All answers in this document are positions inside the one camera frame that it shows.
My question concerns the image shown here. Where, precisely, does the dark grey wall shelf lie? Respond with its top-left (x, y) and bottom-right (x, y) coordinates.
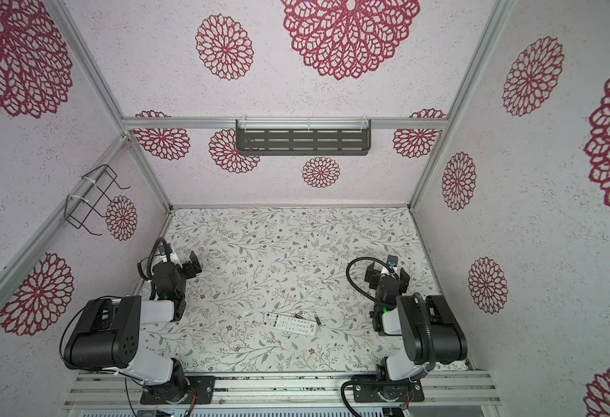
top-left (235, 119), bottom-right (372, 156)

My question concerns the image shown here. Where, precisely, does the aluminium front rail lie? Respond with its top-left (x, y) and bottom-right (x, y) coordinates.
top-left (62, 370), bottom-right (501, 411)

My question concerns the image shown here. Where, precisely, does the black wire wall rack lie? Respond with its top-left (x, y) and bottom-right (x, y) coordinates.
top-left (63, 163), bottom-right (130, 236)

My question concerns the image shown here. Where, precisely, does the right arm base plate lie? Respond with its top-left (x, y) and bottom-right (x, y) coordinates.
top-left (351, 375), bottom-right (425, 403)

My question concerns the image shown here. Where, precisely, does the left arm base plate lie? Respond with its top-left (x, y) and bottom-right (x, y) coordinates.
top-left (140, 375), bottom-right (216, 405)

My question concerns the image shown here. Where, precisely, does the white remote control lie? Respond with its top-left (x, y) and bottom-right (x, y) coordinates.
top-left (263, 313), bottom-right (318, 337)

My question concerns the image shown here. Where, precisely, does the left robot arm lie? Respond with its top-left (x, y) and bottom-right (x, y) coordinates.
top-left (61, 252), bottom-right (202, 404)

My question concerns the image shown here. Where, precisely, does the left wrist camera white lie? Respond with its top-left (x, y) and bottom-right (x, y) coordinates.
top-left (156, 248), bottom-right (183, 266)

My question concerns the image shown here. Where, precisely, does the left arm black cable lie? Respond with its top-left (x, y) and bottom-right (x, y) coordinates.
top-left (136, 237), bottom-right (173, 285)

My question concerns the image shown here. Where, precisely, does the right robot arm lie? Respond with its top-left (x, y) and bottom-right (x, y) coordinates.
top-left (364, 257), bottom-right (468, 382)

